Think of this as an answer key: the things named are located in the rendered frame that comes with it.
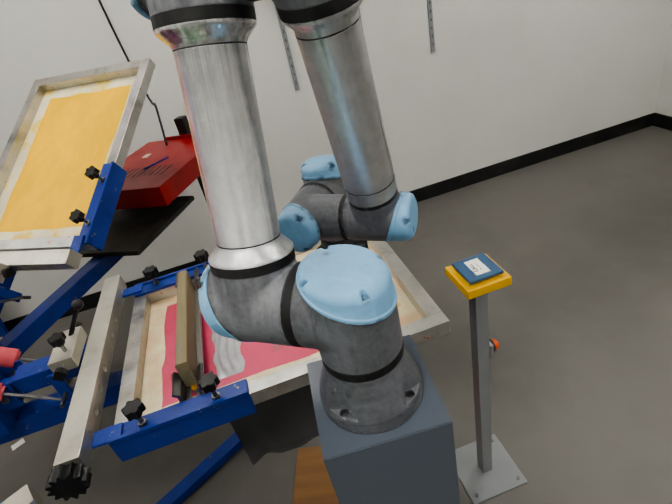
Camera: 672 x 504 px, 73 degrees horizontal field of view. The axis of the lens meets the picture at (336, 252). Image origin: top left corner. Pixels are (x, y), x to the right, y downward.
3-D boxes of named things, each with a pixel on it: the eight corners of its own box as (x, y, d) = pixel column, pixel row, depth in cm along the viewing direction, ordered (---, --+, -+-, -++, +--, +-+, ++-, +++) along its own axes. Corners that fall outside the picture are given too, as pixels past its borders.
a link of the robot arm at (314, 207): (330, 214, 67) (352, 179, 75) (264, 214, 71) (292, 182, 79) (340, 257, 71) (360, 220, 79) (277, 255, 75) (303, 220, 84)
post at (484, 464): (494, 434, 187) (490, 239, 135) (527, 482, 168) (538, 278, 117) (445, 454, 184) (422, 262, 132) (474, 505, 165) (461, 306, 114)
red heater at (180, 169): (156, 159, 254) (147, 139, 247) (229, 151, 240) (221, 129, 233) (83, 215, 206) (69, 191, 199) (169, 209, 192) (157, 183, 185)
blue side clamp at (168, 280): (233, 272, 152) (226, 254, 148) (234, 279, 148) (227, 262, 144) (143, 301, 148) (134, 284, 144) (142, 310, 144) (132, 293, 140)
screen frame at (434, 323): (368, 226, 157) (366, 216, 155) (450, 332, 108) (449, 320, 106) (140, 301, 146) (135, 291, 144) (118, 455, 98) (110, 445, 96)
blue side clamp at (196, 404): (254, 395, 106) (245, 375, 102) (257, 412, 102) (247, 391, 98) (124, 443, 102) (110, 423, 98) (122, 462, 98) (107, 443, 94)
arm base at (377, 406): (438, 416, 62) (432, 366, 57) (331, 447, 61) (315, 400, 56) (404, 341, 75) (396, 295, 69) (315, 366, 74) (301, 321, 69)
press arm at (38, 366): (95, 355, 121) (86, 342, 119) (91, 371, 116) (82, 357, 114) (29, 378, 119) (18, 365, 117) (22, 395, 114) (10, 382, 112)
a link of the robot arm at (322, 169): (289, 173, 78) (307, 152, 85) (304, 227, 84) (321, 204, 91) (331, 170, 75) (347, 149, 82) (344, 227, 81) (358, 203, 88)
